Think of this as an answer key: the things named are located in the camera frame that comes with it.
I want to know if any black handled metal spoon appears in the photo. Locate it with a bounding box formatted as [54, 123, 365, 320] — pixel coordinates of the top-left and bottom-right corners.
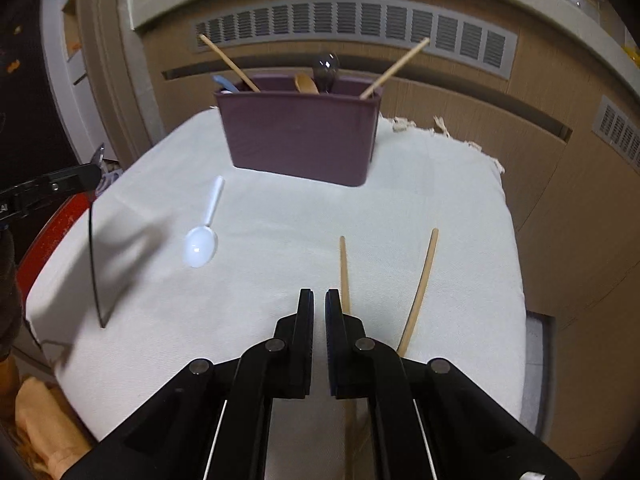
[86, 199, 109, 330]

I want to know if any white plastic spoon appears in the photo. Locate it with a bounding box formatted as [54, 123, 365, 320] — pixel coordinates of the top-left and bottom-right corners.
[183, 176, 224, 269]

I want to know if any long wooden chopstick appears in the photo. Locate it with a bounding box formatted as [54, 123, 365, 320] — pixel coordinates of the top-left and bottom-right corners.
[198, 34, 260, 92]

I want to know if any dark black handled spoon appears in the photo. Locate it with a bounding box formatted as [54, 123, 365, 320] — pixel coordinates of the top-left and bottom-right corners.
[312, 52, 340, 93]

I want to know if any wooden spoon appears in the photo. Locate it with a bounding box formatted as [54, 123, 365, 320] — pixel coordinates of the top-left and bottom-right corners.
[294, 73, 319, 94]

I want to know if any red object at left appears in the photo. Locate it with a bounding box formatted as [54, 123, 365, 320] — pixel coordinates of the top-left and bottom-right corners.
[16, 192, 96, 299]

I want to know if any white table cloth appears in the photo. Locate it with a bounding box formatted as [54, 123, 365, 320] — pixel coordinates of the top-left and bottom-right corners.
[26, 110, 526, 479]

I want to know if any blue plastic spoon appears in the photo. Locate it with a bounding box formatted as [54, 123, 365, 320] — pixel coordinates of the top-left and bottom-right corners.
[212, 74, 240, 94]

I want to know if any purple plastic utensil holder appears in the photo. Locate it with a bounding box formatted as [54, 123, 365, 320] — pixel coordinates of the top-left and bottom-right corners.
[214, 74, 383, 188]

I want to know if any small grey side grille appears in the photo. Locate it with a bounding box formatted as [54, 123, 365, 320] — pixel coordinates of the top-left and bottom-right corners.
[591, 96, 640, 171]

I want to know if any wooden chopstick in holder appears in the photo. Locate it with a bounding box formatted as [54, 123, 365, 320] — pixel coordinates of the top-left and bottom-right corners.
[359, 37, 431, 101]

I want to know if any grey ventilation grille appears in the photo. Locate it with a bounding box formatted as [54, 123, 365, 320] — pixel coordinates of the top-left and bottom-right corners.
[191, 0, 518, 80]

